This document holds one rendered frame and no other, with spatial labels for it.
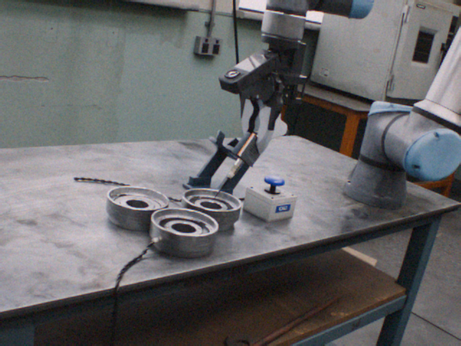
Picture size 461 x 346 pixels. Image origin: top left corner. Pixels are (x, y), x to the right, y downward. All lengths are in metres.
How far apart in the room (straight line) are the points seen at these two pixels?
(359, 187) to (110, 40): 1.64
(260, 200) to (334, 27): 2.37
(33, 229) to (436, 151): 0.76
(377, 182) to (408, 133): 0.17
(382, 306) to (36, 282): 0.94
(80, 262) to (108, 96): 1.94
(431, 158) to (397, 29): 1.99
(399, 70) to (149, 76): 1.32
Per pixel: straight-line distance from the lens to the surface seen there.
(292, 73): 1.03
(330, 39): 3.34
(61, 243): 0.85
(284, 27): 0.98
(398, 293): 1.50
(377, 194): 1.28
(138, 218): 0.90
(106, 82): 2.67
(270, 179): 1.05
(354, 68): 3.22
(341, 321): 1.31
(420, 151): 1.12
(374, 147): 1.27
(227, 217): 0.95
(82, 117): 2.65
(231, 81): 0.94
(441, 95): 1.17
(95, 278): 0.76
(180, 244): 0.83
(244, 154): 1.01
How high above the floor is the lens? 1.17
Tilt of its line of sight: 18 degrees down
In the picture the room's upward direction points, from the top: 10 degrees clockwise
